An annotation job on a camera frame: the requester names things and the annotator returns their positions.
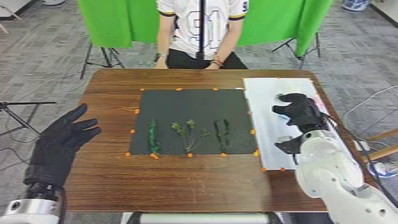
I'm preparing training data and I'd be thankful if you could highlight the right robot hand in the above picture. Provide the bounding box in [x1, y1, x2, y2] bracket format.
[270, 92, 331, 134]

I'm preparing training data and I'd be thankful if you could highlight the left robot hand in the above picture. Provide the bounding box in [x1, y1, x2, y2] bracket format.
[22, 103, 103, 198]

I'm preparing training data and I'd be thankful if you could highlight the dark green sprig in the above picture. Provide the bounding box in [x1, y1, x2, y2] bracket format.
[214, 118, 233, 153]

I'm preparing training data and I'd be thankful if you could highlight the dark mat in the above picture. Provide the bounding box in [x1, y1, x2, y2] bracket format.
[128, 88, 262, 157]

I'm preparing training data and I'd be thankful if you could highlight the person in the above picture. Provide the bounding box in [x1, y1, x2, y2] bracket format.
[153, 0, 251, 71]

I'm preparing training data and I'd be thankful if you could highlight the white sheet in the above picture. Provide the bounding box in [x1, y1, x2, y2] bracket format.
[242, 77, 334, 172]

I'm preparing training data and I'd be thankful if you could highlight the black tripod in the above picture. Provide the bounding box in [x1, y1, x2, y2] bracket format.
[0, 100, 59, 137]

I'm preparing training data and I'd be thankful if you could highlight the bright green leafy sprig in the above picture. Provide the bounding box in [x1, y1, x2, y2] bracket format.
[146, 118, 164, 158]

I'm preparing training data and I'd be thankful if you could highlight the green sprig with buds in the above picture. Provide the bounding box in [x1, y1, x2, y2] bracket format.
[169, 119, 212, 155]

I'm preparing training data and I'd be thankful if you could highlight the black stand pole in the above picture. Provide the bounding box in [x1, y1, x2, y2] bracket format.
[196, 0, 208, 62]

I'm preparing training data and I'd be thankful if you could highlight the pale grey bar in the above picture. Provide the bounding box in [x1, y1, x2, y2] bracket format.
[121, 212, 281, 224]

